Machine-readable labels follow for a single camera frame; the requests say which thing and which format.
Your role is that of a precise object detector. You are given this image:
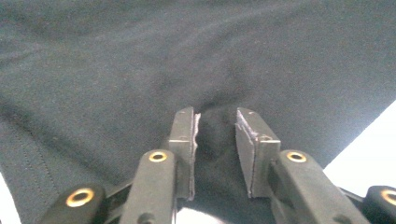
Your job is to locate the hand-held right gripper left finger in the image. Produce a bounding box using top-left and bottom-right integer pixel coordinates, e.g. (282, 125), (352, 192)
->
(167, 106), (202, 200)

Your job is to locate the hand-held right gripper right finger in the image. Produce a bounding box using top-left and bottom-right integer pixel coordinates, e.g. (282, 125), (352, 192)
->
(235, 106), (282, 199)

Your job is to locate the black tank top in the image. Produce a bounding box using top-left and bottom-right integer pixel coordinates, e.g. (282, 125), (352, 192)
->
(0, 0), (396, 224)

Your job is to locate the white table mat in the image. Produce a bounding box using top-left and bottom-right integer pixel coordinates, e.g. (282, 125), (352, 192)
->
(0, 99), (396, 224)

